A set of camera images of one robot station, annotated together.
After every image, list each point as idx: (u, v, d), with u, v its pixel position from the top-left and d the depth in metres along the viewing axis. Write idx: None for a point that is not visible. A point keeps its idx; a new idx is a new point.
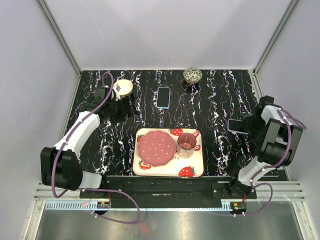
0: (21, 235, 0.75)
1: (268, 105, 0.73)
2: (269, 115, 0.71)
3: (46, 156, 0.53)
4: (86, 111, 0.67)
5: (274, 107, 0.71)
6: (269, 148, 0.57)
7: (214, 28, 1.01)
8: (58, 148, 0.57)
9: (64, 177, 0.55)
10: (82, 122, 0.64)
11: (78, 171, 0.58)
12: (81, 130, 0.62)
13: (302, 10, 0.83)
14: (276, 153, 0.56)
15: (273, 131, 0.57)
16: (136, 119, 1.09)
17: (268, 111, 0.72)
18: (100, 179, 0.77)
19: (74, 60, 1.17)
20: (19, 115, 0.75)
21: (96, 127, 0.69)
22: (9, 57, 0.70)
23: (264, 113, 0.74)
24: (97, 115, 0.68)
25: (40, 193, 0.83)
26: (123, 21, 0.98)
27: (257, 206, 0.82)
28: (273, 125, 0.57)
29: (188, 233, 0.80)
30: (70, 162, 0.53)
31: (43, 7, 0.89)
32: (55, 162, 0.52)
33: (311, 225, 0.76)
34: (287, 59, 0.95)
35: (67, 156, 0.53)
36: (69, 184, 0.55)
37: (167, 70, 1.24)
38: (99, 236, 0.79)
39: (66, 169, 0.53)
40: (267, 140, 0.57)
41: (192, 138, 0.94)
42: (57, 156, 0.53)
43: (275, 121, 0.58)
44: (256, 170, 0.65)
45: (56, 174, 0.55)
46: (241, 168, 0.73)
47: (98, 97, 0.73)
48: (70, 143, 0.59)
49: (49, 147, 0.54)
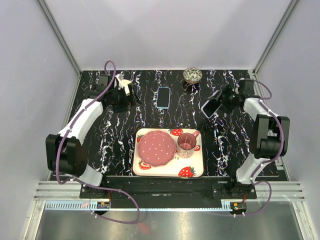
0: (21, 235, 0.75)
1: (250, 97, 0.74)
2: (251, 108, 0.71)
3: (52, 143, 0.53)
4: (87, 99, 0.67)
5: (255, 100, 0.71)
6: (263, 143, 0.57)
7: (214, 28, 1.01)
8: (62, 135, 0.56)
9: (68, 164, 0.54)
10: (86, 110, 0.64)
11: (82, 156, 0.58)
12: (85, 117, 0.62)
13: (302, 11, 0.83)
14: (272, 148, 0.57)
15: (263, 127, 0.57)
16: (136, 119, 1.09)
17: (248, 104, 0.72)
18: (100, 178, 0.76)
19: (74, 60, 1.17)
20: (19, 115, 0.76)
21: (98, 114, 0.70)
22: (9, 57, 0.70)
23: (245, 106, 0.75)
24: (99, 103, 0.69)
25: (40, 193, 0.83)
26: (124, 21, 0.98)
27: (257, 206, 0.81)
28: (262, 120, 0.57)
29: (188, 233, 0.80)
30: (74, 148, 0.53)
31: (43, 8, 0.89)
32: (59, 148, 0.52)
33: (311, 225, 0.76)
34: (286, 59, 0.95)
35: (71, 144, 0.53)
36: (74, 169, 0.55)
37: (167, 70, 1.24)
38: (100, 236, 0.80)
39: (70, 155, 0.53)
40: (260, 137, 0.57)
41: (192, 137, 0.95)
42: (62, 142, 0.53)
43: (263, 116, 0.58)
44: (254, 167, 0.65)
45: (61, 161, 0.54)
46: (239, 167, 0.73)
47: (101, 85, 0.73)
48: (74, 131, 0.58)
49: (54, 135, 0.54)
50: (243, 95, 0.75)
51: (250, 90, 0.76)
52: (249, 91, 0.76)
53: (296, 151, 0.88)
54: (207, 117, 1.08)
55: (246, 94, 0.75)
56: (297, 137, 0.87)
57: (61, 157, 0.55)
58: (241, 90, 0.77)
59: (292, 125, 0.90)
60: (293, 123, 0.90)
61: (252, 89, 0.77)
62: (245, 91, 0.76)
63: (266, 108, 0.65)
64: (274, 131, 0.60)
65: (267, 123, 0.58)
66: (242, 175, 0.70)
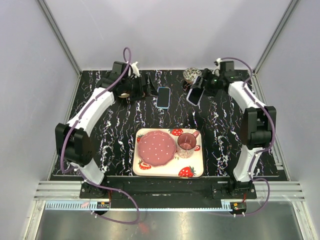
0: (21, 235, 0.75)
1: (234, 82, 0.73)
2: (237, 96, 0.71)
3: (60, 132, 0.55)
4: (100, 88, 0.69)
5: (240, 86, 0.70)
6: (253, 135, 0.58)
7: (214, 28, 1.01)
8: (71, 125, 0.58)
9: (75, 152, 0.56)
10: (96, 100, 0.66)
11: (88, 147, 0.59)
12: (94, 108, 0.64)
13: (302, 11, 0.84)
14: (262, 138, 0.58)
15: (253, 120, 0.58)
16: (136, 119, 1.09)
17: (234, 90, 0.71)
18: (101, 178, 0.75)
19: (74, 60, 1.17)
20: (19, 115, 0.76)
21: (109, 105, 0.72)
22: (10, 57, 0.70)
23: (230, 90, 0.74)
24: (111, 93, 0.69)
25: (40, 193, 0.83)
26: (124, 21, 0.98)
27: (257, 206, 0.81)
28: (250, 113, 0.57)
29: (188, 233, 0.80)
30: (81, 140, 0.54)
31: (43, 7, 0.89)
32: (66, 138, 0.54)
33: (311, 225, 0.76)
34: (286, 59, 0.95)
35: (79, 135, 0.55)
36: (81, 158, 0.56)
37: (167, 70, 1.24)
38: (99, 236, 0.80)
39: (76, 145, 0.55)
40: (251, 130, 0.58)
41: (192, 138, 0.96)
42: (69, 132, 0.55)
43: (251, 110, 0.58)
44: (250, 160, 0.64)
45: (68, 149, 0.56)
46: (235, 166, 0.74)
47: (114, 72, 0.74)
48: (82, 122, 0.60)
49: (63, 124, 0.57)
50: (227, 78, 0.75)
51: (231, 71, 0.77)
52: (231, 72, 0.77)
53: (296, 151, 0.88)
54: (195, 104, 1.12)
55: (228, 76, 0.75)
56: (297, 137, 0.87)
57: (68, 146, 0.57)
58: (223, 73, 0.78)
59: (292, 125, 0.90)
60: (293, 123, 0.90)
61: (232, 69, 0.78)
62: (227, 73, 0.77)
63: (253, 98, 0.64)
64: (262, 120, 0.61)
65: (255, 114, 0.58)
66: (240, 172, 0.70)
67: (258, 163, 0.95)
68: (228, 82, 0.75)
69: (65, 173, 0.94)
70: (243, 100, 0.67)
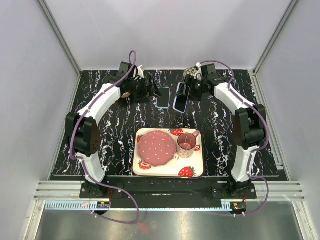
0: (21, 235, 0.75)
1: (219, 83, 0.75)
2: (224, 98, 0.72)
3: (70, 120, 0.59)
4: (108, 84, 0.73)
5: (225, 87, 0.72)
6: (247, 135, 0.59)
7: (214, 28, 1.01)
8: (81, 114, 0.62)
9: (83, 141, 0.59)
10: (105, 93, 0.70)
11: (97, 137, 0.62)
12: (103, 100, 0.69)
13: (302, 11, 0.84)
14: (257, 136, 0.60)
15: (245, 121, 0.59)
16: (136, 119, 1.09)
17: (220, 92, 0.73)
18: (102, 175, 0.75)
19: (74, 60, 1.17)
20: (19, 115, 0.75)
21: (115, 100, 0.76)
22: (10, 56, 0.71)
23: (216, 93, 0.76)
24: (118, 89, 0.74)
25: (40, 193, 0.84)
26: (124, 21, 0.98)
27: (257, 206, 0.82)
28: (241, 115, 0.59)
29: (189, 233, 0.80)
30: (90, 128, 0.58)
31: (43, 7, 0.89)
32: (76, 125, 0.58)
33: (311, 225, 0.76)
34: (287, 59, 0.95)
35: (88, 123, 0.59)
36: (88, 147, 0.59)
37: (167, 70, 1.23)
38: (99, 236, 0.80)
39: (85, 133, 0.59)
40: (244, 131, 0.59)
41: (192, 138, 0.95)
42: (79, 121, 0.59)
43: (242, 112, 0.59)
44: (246, 159, 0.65)
45: (77, 138, 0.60)
46: (233, 167, 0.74)
47: (121, 72, 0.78)
48: (92, 111, 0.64)
49: (74, 113, 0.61)
50: (211, 81, 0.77)
51: (213, 74, 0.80)
52: (213, 75, 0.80)
53: (296, 150, 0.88)
54: (184, 112, 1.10)
55: (212, 79, 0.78)
56: (297, 137, 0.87)
57: (77, 135, 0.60)
58: (206, 77, 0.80)
59: (292, 125, 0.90)
60: (293, 123, 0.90)
61: (214, 72, 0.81)
62: (210, 76, 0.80)
63: (241, 99, 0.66)
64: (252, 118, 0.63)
65: (247, 115, 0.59)
66: (238, 173, 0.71)
67: (259, 163, 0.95)
68: (212, 85, 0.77)
69: (65, 173, 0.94)
70: (231, 101, 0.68)
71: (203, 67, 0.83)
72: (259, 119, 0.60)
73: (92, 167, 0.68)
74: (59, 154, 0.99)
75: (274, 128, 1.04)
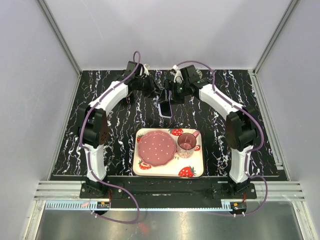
0: (21, 235, 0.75)
1: (203, 86, 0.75)
2: (210, 101, 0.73)
3: (82, 111, 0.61)
4: (117, 81, 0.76)
5: (211, 90, 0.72)
6: (241, 137, 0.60)
7: (214, 28, 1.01)
8: (92, 106, 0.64)
9: (93, 131, 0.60)
10: (114, 89, 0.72)
11: (105, 130, 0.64)
12: (112, 95, 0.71)
13: (302, 11, 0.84)
14: (251, 137, 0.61)
15: (238, 124, 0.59)
16: (136, 119, 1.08)
17: (206, 94, 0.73)
18: (103, 175, 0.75)
19: (74, 60, 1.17)
20: (19, 114, 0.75)
21: (123, 97, 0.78)
22: (10, 57, 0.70)
23: (201, 96, 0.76)
24: (126, 86, 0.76)
25: (40, 193, 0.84)
26: (124, 21, 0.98)
27: (257, 206, 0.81)
28: (233, 119, 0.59)
29: (189, 233, 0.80)
30: (100, 119, 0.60)
31: (43, 7, 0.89)
32: (87, 116, 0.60)
33: (311, 225, 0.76)
34: (287, 59, 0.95)
35: (99, 115, 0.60)
36: (97, 137, 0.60)
37: (167, 70, 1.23)
38: (100, 236, 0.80)
39: (94, 123, 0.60)
40: (238, 134, 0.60)
41: (192, 138, 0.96)
42: (90, 111, 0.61)
43: (233, 116, 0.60)
44: (243, 160, 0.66)
45: (88, 130, 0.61)
46: (231, 169, 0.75)
47: (129, 70, 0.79)
48: (102, 104, 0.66)
49: (84, 105, 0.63)
50: (194, 84, 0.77)
51: (194, 75, 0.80)
52: (195, 76, 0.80)
53: (296, 150, 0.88)
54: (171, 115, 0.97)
55: (194, 81, 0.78)
56: (297, 137, 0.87)
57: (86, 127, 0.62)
58: (188, 79, 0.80)
59: (292, 125, 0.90)
60: (293, 123, 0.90)
61: (195, 73, 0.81)
62: (191, 78, 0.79)
63: (230, 102, 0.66)
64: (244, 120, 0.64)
65: (238, 118, 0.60)
66: (237, 173, 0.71)
67: (259, 163, 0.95)
68: (196, 88, 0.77)
69: (65, 173, 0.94)
70: (219, 104, 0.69)
71: (181, 69, 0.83)
72: (251, 121, 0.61)
73: (96, 161, 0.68)
74: (59, 154, 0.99)
75: (274, 128, 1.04)
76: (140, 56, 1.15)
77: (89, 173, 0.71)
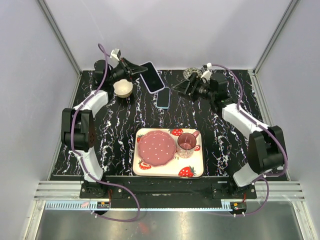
0: (21, 235, 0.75)
1: (227, 104, 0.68)
2: (235, 120, 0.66)
3: (66, 115, 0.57)
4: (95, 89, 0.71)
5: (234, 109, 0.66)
6: (265, 160, 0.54)
7: (214, 28, 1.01)
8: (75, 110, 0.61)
9: (82, 133, 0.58)
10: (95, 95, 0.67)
11: (93, 131, 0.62)
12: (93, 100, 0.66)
13: (301, 11, 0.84)
14: (275, 161, 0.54)
15: (260, 145, 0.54)
16: (136, 119, 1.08)
17: (229, 114, 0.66)
18: (101, 173, 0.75)
19: (74, 60, 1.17)
20: (19, 114, 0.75)
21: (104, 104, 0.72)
22: (10, 57, 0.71)
23: (225, 115, 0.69)
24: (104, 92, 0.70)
25: (40, 193, 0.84)
26: (124, 21, 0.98)
27: (257, 206, 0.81)
28: (257, 138, 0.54)
29: (189, 233, 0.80)
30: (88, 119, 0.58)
31: (43, 7, 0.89)
32: (74, 119, 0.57)
33: (311, 225, 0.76)
34: (286, 59, 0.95)
35: (85, 115, 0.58)
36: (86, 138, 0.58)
37: (167, 70, 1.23)
38: (100, 236, 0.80)
39: (83, 126, 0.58)
40: (261, 155, 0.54)
41: (192, 138, 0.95)
42: (76, 114, 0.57)
43: (257, 135, 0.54)
44: (255, 175, 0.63)
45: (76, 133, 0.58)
46: (236, 172, 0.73)
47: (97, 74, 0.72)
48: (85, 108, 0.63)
49: (68, 109, 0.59)
50: (218, 103, 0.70)
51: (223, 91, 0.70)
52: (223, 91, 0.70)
53: (296, 150, 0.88)
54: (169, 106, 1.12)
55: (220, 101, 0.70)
56: (297, 137, 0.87)
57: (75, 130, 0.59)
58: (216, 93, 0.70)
59: (292, 125, 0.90)
60: (293, 123, 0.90)
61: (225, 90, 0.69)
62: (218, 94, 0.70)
63: (255, 121, 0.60)
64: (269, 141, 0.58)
65: (262, 138, 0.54)
66: (243, 180, 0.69)
67: None
68: (219, 106, 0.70)
69: (65, 173, 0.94)
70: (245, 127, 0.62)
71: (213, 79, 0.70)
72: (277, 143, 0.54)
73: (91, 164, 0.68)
74: (59, 154, 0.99)
75: None
76: (140, 56, 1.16)
77: (87, 175, 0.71)
